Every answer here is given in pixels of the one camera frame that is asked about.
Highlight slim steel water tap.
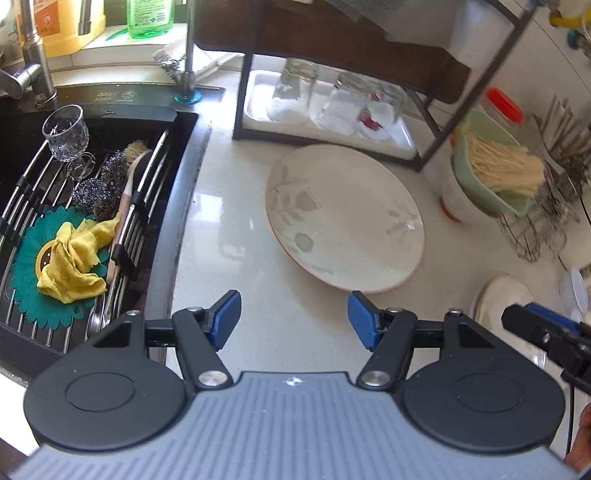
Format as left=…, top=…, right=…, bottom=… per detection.
left=174, top=0, right=204, bottom=106

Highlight green sunflower silicone mat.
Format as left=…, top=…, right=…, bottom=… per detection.
left=10, top=203, right=112, bottom=329

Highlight yellow detergent bottle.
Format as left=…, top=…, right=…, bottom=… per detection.
left=15, top=0, right=108, bottom=59

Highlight bundle of bamboo chopsticks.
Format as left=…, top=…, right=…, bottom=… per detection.
left=458, top=129, right=547, bottom=198

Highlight crystal goblet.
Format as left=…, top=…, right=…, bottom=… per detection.
left=41, top=104, right=96, bottom=180

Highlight wooden dish brush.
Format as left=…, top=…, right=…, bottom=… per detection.
left=105, top=141, right=154, bottom=281

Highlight metal spoons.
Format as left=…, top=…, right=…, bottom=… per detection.
left=84, top=295, right=114, bottom=340

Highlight clear drinking glass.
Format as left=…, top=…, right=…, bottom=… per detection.
left=358, top=83, right=409, bottom=141
left=310, top=71, right=372, bottom=136
left=267, top=58, right=320, bottom=126

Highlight green plastic strainer bowl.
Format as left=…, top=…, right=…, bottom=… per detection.
left=451, top=108, right=544, bottom=219

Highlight white and orange cup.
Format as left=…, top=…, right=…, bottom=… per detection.
left=440, top=157, right=483, bottom=223

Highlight white drip tray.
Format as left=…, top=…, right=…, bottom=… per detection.
left=244, top=71, right=415, bottom=161

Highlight steel sink drying rack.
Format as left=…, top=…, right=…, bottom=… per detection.
left=0, top=128, right=172, bottom=367

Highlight person's right hand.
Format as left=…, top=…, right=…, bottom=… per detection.
left=566, top=405, right=591, bottom=472

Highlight white hanging plastic container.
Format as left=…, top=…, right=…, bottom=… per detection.
left=449, top=0, right=514, bottom=71

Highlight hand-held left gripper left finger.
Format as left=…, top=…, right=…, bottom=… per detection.
left=85, top=290, right=242, bottom=391

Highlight dark wooden cutting board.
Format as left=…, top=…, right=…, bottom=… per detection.
left=191, top=0, right=472, bottom=105

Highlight cutlery holder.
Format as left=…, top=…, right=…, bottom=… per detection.
left=534, top=93, right=591, bottom=206

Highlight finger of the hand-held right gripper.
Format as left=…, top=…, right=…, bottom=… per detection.
left=526, top=302, right=591, bottom=340
left=502, top=305, right=591, bottom=395

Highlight wire basket rack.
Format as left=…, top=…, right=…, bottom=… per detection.
left=498, top=161, right=583, bottom=263

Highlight steel kitchen faucet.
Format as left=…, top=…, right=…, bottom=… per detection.
left=0, top=0, right=59, bottom=106

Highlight steel wool scrubber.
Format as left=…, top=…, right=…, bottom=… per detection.
left=93, top=151, right=134, bottom=221
left=71, top=178, right=110, bottom=212

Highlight red lid jar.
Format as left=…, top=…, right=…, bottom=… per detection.
left=484, top=87, right=526, bottom=126

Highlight black metal dish rack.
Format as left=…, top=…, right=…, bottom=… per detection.
left=232, top=0, right=542, bottom=172

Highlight white bowl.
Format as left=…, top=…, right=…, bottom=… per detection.
left=468, top=274, right=563, bottom=370

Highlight black kitchen sink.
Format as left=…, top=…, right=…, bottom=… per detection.
left=0, top=82, right=228, bottom=381

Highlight yellow dish cloth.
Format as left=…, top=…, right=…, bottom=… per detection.
left=36, top=216, right=124, bottom=304

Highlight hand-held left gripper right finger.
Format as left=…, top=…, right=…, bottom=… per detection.
left=348, top=291, right=504, bottom=392

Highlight large floral ceramic plate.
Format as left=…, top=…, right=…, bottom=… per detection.
left=264, top=144, right=426, bottom=295

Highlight green dish soap bottle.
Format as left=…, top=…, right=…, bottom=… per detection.
left=126, top=0, right=175, bottom=39

